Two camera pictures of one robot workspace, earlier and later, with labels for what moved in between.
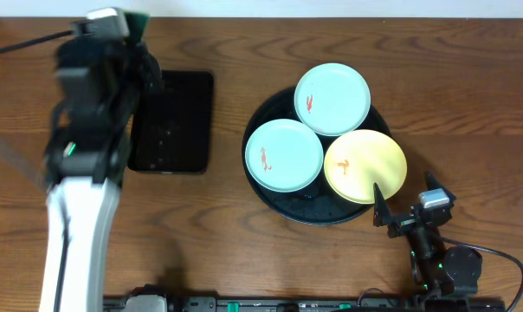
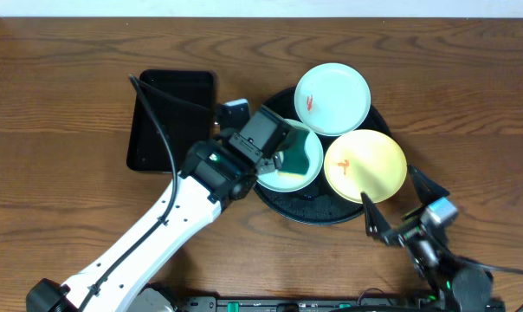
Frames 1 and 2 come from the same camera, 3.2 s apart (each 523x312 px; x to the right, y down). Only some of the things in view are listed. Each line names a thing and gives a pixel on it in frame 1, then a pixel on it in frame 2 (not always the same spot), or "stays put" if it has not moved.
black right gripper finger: (380, 217) -> (375, 223)
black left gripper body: (140, 61) -> (269, 163)
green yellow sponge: (138, 23) -> (295, 160)
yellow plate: (359, 159) stays put
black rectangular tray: (171, 133) stays put
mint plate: (332, 99) stays put
